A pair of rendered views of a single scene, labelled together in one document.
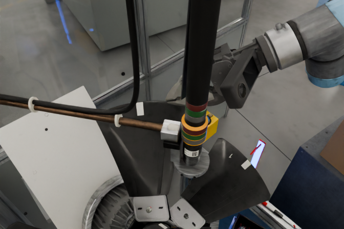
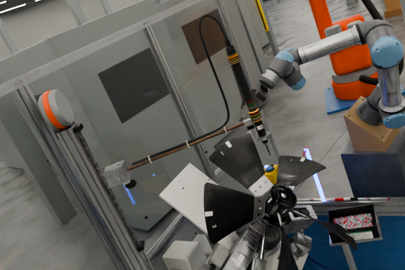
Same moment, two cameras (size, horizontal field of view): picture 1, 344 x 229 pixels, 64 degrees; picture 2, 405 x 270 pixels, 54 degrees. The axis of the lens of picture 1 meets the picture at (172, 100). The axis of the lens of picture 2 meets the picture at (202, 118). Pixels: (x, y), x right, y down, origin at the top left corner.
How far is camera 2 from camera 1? 1.27 m
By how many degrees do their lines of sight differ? 29
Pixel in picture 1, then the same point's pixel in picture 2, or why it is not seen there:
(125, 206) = not seen: hidden behind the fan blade
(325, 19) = (276, 61)
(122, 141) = (228, 163)
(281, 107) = (346, 184)
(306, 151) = (345, 153)
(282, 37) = (267, 73)
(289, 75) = (337, 158)
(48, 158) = (191, 202)
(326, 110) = not seen: hidden behind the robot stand
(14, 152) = (174, 202)
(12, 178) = not seen: outside the picture
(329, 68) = (293, 77)
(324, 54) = (286, 72)
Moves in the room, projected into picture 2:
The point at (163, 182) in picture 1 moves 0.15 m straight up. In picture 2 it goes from (259, 169) to (247, 139)
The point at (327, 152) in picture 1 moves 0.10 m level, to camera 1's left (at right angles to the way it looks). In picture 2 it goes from (355, 144) to (340, 153)
